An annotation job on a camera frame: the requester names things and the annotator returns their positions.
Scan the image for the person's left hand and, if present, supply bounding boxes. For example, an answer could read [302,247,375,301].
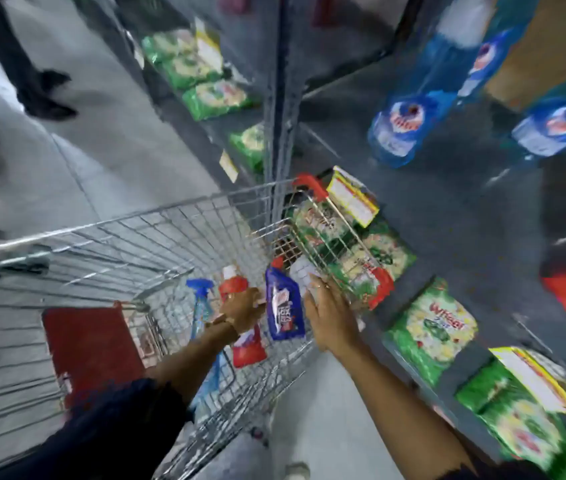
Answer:
[218,287,268,337]

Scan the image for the person's right hand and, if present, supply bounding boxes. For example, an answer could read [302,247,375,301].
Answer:
[302,273,365,358]

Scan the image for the dark blue cleaner bottle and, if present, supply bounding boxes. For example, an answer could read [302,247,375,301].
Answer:
[264,257,307,342]

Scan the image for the metal wire shopping cart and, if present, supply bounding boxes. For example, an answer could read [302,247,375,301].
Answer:
[0,173,396,480]

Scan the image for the grey metal shelf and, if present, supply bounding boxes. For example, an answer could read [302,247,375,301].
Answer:
[72,0,566,480]

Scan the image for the person's right forearm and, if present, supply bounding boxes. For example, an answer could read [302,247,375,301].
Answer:
[326,339,476,480]

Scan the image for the person's left forearm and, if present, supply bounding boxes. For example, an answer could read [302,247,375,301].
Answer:
[145,319,240,411]

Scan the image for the red plastic cart seat flap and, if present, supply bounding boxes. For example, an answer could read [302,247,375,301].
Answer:
[41,301,147,411]

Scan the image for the small yellow price tag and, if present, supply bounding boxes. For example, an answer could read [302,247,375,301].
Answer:
[218,149,240,185]

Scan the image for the dark blue left sleeve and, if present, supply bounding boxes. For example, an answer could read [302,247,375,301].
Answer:
[0,377,195,480]

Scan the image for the dark blue sleeve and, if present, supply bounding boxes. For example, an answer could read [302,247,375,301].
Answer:
[438,452,559,480]
[0,377,195,480]

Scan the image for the dark blue right sleeve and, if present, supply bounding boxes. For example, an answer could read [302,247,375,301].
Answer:
[438,452,559,480]

